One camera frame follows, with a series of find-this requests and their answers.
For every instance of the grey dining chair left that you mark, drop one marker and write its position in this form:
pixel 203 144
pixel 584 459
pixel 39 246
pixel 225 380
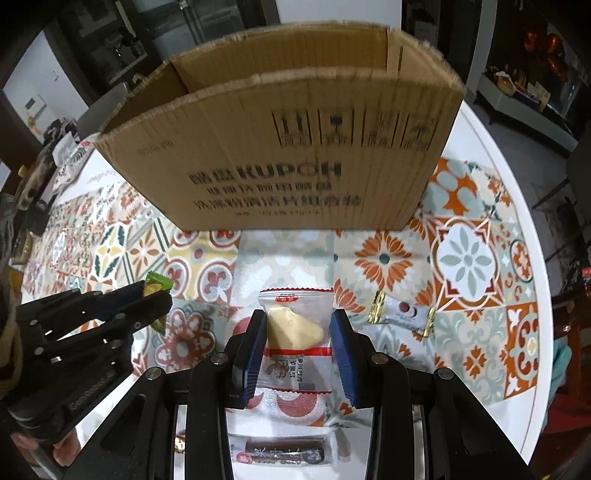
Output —
pixel 96 115

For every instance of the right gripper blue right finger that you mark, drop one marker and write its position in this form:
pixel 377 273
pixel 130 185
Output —
pixel 461 440

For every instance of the white coffee sachet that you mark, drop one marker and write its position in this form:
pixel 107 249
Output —
pixel 415 318

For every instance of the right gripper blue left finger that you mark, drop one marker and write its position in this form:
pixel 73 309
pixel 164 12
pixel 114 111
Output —
pixel 136 440

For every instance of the brown cardboard box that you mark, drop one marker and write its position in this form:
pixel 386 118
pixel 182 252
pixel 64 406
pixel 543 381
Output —
pixel 300 126

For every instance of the wall intercom panel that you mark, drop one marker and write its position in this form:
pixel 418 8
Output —
pixel 35 106

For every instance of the red heart balloons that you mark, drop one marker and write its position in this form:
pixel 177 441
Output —
pixel 547 53

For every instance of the clear red cake packet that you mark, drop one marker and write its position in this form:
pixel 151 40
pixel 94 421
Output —
pixel 298 352

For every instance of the steel hot pot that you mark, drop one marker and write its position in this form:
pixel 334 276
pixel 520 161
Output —
pixel 36 178

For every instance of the white patterned snack bag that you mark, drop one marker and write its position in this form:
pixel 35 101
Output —
pixel 70 158

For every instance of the dark fruit leather bar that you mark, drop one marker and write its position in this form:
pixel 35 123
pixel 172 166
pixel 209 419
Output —
pixel 297 450

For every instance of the white low cabinet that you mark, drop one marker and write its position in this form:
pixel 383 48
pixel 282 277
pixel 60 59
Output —
pixel 547 123

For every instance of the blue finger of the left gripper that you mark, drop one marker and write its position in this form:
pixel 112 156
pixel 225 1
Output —
pixel 132 318
pixel 96 302

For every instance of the patterned tile tablecloth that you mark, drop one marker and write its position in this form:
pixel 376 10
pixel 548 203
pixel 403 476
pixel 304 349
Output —
pixel 463 253

